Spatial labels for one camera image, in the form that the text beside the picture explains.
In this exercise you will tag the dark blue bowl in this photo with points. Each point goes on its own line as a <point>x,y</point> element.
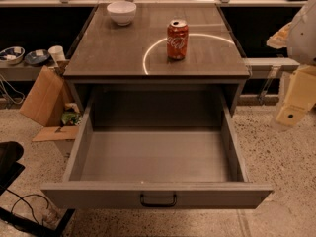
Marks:
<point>37,57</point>

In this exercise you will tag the open grey top drawer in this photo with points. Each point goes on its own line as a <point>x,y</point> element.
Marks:
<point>157,143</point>

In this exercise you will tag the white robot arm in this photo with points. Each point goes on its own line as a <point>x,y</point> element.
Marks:
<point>299,39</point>

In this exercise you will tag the white ceramic bowl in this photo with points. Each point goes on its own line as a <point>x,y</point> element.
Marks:
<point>122,12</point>

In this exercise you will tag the black drawer handle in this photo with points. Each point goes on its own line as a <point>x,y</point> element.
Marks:
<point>158,201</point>

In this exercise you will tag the low grey shelf right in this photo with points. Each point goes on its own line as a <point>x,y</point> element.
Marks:
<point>261,67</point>

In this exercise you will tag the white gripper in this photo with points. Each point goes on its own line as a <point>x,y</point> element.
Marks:
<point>303,39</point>

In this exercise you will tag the green snack bag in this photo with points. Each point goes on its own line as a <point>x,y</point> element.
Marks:
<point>70,118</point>

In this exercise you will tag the red coke can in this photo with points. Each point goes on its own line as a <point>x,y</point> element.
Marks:
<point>177,39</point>

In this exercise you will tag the brown cardboard box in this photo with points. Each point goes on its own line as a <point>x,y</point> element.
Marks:
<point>45,105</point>

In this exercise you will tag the white paper cup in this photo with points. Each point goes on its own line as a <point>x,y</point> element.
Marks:
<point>57,53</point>

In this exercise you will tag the low grey shelf left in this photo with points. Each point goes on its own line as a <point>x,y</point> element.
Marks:
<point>24,72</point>

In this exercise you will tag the blue patterned bowl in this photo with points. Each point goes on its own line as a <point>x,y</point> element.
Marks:
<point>12,55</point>

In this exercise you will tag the low grey shelf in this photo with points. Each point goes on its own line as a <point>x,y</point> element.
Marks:
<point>261,67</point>
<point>24,72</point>

